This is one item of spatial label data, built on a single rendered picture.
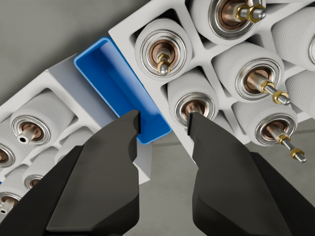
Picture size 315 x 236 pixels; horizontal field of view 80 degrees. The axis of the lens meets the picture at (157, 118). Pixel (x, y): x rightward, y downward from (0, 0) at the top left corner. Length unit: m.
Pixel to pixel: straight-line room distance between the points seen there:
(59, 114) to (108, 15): 0.29
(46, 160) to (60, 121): 0.14
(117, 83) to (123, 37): 0.24
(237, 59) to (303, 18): 0.12
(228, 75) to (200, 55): 0.08
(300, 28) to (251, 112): 0.16
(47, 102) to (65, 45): 0.22
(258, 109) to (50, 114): 0.42
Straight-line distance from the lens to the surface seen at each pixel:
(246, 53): 0.36
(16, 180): 0.65
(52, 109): 0.46
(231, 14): 0.31
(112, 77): 0.61
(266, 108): 0.42
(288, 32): 0.43
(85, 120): 0.49
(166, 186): 0.89
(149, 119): 0.66
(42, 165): 0.56
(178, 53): 0.32
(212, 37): 0.33
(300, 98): 0.48
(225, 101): 0.45
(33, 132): 0.45
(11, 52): 0.73
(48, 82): 0.48
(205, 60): 0.41
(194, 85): 0.35
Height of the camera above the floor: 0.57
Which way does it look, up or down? 60 degrees down
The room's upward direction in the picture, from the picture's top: 178 degrees counter-clockwise
